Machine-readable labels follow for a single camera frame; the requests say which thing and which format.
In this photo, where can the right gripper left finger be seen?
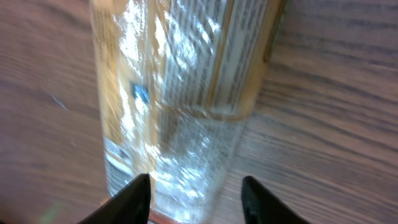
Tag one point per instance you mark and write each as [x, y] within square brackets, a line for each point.
[129, 206]

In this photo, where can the orange noodle package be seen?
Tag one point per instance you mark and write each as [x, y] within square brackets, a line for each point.
[177, 80]

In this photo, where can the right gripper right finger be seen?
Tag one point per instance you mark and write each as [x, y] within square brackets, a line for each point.
[261, 206]

